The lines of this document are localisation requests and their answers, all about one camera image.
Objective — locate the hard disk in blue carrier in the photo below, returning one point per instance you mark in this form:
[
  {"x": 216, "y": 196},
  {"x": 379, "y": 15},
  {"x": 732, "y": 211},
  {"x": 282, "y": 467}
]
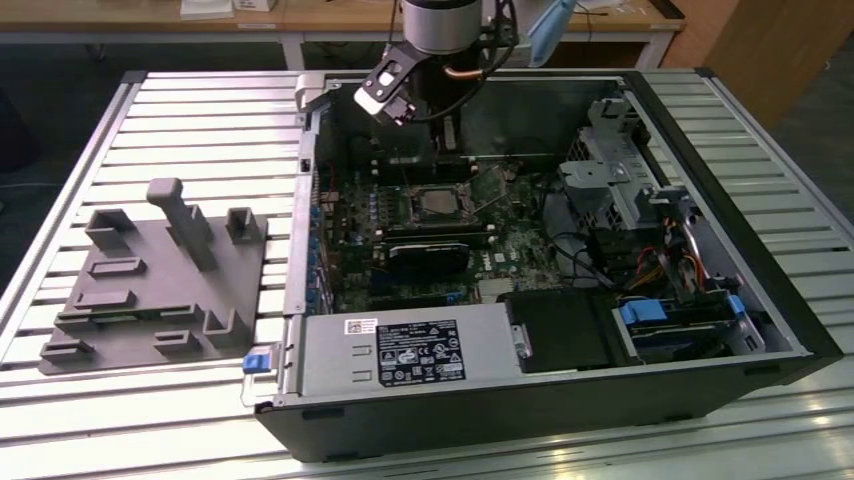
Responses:
[{"x": 640, "y": 312}]

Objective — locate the metal drive cage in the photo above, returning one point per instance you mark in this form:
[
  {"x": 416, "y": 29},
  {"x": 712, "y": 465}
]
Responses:
[{"x": 593, "y": 180}]

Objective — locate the wooden cabinet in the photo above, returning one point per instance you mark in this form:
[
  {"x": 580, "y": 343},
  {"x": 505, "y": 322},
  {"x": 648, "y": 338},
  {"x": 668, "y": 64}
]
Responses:
[{"x": 767, "y": 50}]

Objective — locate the black graphics card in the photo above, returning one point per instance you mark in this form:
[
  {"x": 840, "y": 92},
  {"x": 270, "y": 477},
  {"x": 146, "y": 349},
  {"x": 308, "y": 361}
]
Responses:
[{"x": 427, "y": 260}]

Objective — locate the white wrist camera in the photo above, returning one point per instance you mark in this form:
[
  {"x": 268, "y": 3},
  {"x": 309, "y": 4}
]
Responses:
[{"x": 373, "y": 102}]

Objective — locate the CPU socket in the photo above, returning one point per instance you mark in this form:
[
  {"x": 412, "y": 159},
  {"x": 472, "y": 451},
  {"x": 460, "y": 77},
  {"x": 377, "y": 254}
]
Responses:
[{"x": 413, "y": 216}]

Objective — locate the white box with black print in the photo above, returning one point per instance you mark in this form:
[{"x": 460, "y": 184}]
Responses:
[{"x": 254, "y": 5}]

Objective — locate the wooden desk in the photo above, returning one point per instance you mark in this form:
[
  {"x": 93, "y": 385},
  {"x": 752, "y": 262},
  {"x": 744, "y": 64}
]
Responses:
[{"x": 133, "y": 22}]

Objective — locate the silver chipset heatsink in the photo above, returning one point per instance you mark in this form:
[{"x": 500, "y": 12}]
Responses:
[{"x": 497, "y": 290}]

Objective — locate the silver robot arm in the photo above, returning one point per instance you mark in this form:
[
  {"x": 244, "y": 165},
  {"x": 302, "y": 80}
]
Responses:
[{"x": 436, "y": 25}]

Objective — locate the green motherboard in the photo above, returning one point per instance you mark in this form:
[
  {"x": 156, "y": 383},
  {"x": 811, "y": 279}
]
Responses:
[{"x": 520, "y": 250}]

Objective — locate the black PC case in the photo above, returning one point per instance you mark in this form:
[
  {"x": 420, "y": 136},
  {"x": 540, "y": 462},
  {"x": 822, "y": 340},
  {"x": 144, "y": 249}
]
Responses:
[{"x": 467, "y": 420}]

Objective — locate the small blue bay clip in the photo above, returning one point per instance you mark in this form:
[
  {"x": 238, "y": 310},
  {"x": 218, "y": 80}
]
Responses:
[{"x": 735, "y": 306}]

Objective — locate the black RAM stick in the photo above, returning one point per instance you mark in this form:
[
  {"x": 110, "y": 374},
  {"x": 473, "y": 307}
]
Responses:
[
  {"x": 403, "y": 161},
  {"x": 433, "y": 227},
  {"x": 433, "y": 237}
]

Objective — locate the silver CPU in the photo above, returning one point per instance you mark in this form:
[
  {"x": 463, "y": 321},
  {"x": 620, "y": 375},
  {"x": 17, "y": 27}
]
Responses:
[{"x": 437, "y": 201}]

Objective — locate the grey power supply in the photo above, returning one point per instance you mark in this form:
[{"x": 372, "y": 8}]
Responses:
[{"x": 333, "y": 360}]

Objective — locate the blue case latch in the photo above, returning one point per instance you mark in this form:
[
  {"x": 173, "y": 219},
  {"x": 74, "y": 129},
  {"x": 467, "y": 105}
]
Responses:
[{"x": 258, "y": 362}]

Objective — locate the grey parts rack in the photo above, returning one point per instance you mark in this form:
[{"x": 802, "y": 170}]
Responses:
[{"x": 166, "y": 280}]

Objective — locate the black drive box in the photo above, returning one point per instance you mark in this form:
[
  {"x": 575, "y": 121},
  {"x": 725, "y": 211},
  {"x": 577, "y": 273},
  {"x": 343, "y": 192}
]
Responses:
[{"x": 567, "y": 330}]

